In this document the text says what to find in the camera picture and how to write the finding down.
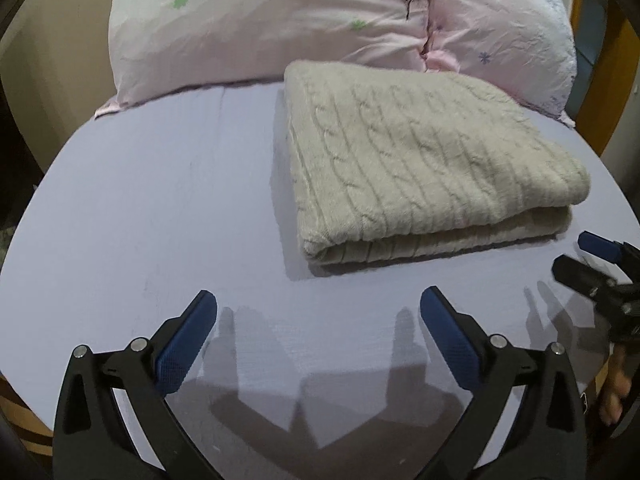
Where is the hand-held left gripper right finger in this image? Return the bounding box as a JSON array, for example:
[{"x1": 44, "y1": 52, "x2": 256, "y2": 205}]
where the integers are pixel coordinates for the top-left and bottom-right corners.
[{"x1": 419, "y1": 286, "x2": 589, "y2": 480}]

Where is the person's right hand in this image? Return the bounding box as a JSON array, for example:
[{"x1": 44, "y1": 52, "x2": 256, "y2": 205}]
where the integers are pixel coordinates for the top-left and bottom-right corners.
[{"x1": 599, "y1": 342, "x2": 633, "y2": 427}]

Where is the cream knitted blanket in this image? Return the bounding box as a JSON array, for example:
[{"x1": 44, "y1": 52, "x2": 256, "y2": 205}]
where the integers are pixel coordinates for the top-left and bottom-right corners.
[{"x1": 283, "y1": 60, "x2": 592, "y2": 267}]

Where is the pink floral pillow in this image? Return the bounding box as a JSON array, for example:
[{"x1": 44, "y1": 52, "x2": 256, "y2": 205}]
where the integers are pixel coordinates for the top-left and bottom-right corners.
[
  {"x1": 94, "y1": 0, "x2": 434, "y2": 120},
  {"x1": 422, "y1": 0, "x2": 578, "y2": 128}
]

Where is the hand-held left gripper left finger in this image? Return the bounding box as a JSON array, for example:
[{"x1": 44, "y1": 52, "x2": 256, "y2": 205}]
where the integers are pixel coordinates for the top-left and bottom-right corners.
[{"x1": 51, "y1": 290, "x2": 236, "y2": 480}]

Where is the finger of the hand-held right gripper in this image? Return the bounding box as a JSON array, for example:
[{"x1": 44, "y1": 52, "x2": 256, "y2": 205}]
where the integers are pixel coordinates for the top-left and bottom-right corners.
[
  {"x1": 551, "y1": 255, "x2": 621, "y2": 306},
  {"x1": 578, "y1": 231, "x2": 640, "y2": 281}
]

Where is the wooden bed frame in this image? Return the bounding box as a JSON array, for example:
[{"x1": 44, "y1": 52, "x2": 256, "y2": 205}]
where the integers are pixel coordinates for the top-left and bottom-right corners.
[{"x1": 567, "y1": 0, "x2": 640, "y2": 161}]

